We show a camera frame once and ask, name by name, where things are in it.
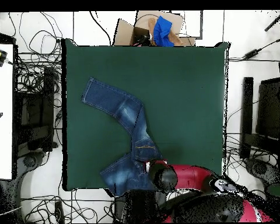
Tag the blue denim jeans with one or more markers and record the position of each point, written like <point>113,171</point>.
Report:
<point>128,112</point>

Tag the brown cardboard box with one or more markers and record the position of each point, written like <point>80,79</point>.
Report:
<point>124,32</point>

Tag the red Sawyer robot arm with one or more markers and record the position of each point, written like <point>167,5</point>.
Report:
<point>191,177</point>

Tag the grey swivel chair base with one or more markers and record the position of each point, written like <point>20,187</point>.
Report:
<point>30,161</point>
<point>259,168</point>

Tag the bright blue cloth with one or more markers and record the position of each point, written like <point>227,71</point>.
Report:
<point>162,30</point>

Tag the black flat panel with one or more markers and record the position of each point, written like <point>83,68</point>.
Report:
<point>269,107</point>

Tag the black power strip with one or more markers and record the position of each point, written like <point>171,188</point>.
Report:
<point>59,211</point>

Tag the black upright bar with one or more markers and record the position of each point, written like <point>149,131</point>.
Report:
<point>246,112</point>

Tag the black equipment stand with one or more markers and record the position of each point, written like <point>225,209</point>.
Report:
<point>37,116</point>

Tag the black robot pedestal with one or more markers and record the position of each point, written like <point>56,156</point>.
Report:
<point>140,205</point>

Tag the black rod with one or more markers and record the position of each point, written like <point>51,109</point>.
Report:
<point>275,22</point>

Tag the dark green table cloth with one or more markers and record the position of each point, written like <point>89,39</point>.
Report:
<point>177,93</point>

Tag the white side table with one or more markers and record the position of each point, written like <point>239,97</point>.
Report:
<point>1,105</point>

